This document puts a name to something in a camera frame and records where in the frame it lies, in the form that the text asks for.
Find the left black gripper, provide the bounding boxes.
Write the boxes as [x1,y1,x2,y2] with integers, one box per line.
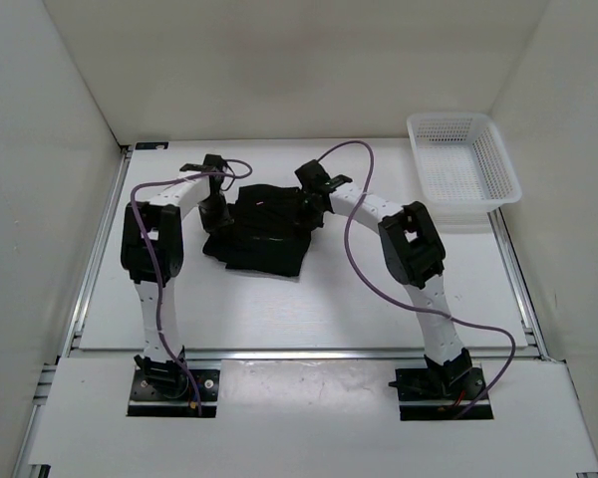
[198,194,233,240]

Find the black shorts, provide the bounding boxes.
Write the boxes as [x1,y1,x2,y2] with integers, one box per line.
[202,184,311,278]

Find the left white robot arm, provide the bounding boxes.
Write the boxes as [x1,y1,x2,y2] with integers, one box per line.
[121,154,232,398]

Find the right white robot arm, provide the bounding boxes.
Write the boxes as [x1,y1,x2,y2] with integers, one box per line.
[295,160,472,398]

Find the white plastic basket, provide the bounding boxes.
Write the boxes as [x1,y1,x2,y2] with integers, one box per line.
[407,113,522,222]

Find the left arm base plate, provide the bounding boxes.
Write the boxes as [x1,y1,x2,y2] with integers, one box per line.
[127,368,220,418]

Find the aluminium frame rail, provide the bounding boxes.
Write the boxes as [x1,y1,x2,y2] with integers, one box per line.
[68,346,540,360]

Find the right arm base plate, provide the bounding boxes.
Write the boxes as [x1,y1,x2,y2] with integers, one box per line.
[389,366,493,421]

